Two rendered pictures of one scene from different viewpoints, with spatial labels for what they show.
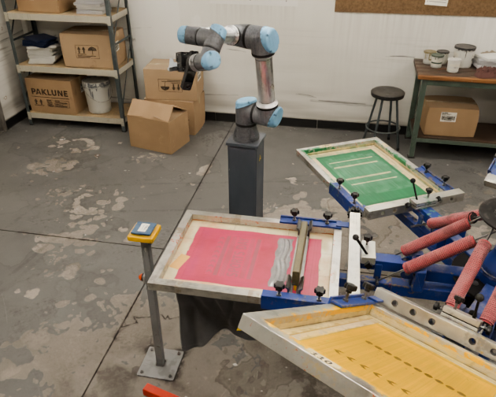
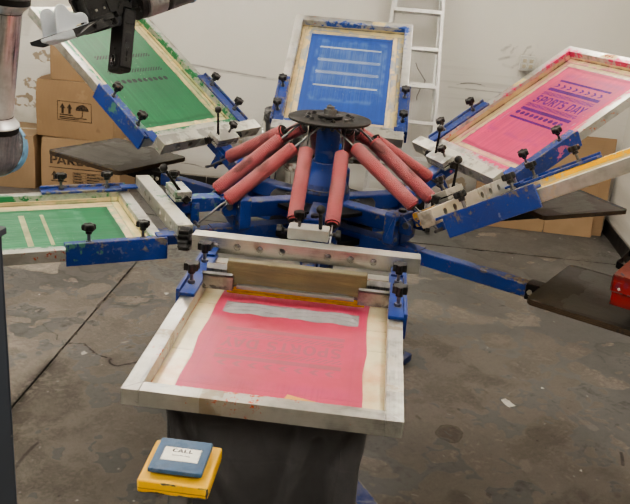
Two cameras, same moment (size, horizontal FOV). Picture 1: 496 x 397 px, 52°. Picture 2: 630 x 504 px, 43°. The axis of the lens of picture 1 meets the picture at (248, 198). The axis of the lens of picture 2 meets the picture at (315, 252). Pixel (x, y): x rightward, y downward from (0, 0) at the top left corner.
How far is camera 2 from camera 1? 2.76 m
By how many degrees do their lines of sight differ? 85
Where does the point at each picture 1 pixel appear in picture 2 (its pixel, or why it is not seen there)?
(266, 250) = (262, 323)
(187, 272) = (340, 395)
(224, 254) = (277, 359)
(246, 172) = not seen: outside the picture
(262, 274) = (329, 329)
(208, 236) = (215, 376)
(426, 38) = not seen: outside the picture
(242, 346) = not seen: outside the picture
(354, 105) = not seen: outside the picture
